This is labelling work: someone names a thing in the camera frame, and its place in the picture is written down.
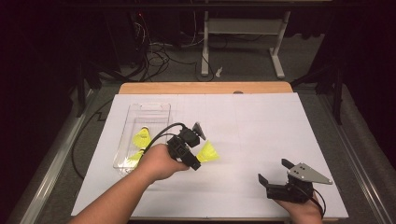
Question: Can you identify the tangle of black cables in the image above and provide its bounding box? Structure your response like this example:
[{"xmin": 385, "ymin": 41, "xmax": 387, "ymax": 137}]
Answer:
[{"xmin": 132, "ymin": 12, "xmax": 216, "ymax": 83}]

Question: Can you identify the person's left hand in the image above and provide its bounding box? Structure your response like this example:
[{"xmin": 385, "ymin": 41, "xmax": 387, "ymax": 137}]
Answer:
[{"xmin": 136, "ymin": 143, "xmax": 191, "ymax": 182}]

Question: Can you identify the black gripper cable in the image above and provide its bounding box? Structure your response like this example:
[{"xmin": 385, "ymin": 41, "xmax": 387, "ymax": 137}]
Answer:
[
  {"xmin": 70, "ymin": 97, "xmax": 188, "ymax": 180},
  {"xmin": 295, "ymin": 183, "xmax": 327, "ymax": 217}
]

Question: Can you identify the black equipment rack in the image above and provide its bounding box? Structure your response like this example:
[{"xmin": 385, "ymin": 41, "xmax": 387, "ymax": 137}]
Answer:
[{"xmin": 104, "ymin": 8, "xmax": 150, "ymax": 68}]

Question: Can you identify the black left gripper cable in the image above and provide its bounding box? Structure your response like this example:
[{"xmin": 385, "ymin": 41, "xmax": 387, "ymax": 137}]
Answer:
[{"xmin": 70, "ymin": 97, "xmax": 188, "ymax": 180}]

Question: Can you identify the white board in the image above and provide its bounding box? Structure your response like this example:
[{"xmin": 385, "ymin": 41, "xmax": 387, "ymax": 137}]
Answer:
[{"xmin": 70, "ymin": 92, "xmax": 349, "ymax": 220}]

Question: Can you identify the clear plastic tray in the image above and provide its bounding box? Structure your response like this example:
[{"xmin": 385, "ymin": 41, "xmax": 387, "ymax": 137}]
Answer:
[{"xmin": 112, "ymin": 102, "xmax": 173, "ymax": 178}]

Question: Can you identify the person's right hand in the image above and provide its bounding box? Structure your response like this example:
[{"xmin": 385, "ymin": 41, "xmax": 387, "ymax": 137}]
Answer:
[{"xmin": 275, "ymin": 192, "xmax": 323, "ymax": 217}]

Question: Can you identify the white metal stand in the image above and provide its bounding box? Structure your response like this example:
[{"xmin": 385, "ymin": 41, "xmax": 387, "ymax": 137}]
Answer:
[{"xmin": 200, "ymin": 10, "xmax": 292, "ymax": 80}]

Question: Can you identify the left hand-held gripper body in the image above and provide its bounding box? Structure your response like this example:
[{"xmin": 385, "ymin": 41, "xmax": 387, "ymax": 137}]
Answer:
[{"xmin": 166, "ymin": 121, "xmax": 207, "ymax": 172}]

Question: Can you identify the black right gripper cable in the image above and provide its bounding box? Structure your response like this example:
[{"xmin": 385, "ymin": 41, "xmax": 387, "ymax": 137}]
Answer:
[{"xmin": 295, "ymin": 183, "xmax": 327, "ymax": 217}]

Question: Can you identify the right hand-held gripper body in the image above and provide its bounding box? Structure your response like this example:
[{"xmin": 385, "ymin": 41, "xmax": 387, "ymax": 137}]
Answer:
[{"xmin": 265, "ymin": 161, "xmax": 333, "ymax": 204}]

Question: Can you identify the yellow shuttlecock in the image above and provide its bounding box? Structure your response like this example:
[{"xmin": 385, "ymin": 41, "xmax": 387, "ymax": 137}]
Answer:
[
  {"xmin": 124, "ymin": 149, "xmax": 146, "ymax": 167},
  {"xmin": 132, "ymin": 125, "xmax": 153, "ymax": 149},
  {"xmin": 195, "ymin": 139, "xmax": 220, "ymax": 163}
]

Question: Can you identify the aluminium rail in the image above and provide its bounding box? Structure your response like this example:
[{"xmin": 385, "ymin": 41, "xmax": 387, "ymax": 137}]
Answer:
[
  {"xmin": 317, "ymin": 92, "xmax": 394, "ymax": 224},
  {"xmin": 7, "ymin": 88, "xmax": 101, "ymax": 224}
]

